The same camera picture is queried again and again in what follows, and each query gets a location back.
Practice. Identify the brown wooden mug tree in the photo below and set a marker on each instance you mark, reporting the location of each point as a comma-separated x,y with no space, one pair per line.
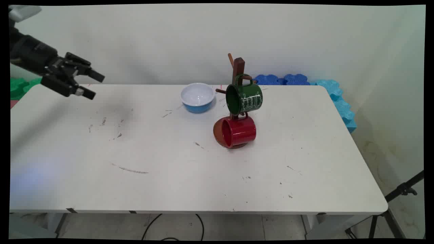
239,66

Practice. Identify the cyan foam mat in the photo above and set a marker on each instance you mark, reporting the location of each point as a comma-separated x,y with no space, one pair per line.
340,101

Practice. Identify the grey table leg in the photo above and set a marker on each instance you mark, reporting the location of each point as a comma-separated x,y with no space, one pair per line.
61,223

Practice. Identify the white table leg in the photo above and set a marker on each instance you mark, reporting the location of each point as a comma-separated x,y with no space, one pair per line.
325,227

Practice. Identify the green foam mat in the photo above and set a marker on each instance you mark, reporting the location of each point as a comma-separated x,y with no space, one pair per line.
20,86

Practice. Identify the black tripod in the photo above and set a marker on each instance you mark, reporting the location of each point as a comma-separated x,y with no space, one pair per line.
400,189

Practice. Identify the dark blue foam mat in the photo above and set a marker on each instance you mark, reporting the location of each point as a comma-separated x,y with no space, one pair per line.
281,80

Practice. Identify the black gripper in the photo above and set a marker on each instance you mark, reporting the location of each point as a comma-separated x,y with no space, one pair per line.
32,54

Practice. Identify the red mug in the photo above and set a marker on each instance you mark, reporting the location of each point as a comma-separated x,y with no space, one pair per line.
242,130

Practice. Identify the green mug with white print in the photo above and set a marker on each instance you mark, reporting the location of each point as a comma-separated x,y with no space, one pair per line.
249,98

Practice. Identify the red foam mat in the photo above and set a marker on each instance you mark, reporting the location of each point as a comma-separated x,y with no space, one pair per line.
13,103

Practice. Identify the blue and white bowl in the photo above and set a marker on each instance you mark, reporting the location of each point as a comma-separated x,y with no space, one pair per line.
197,96

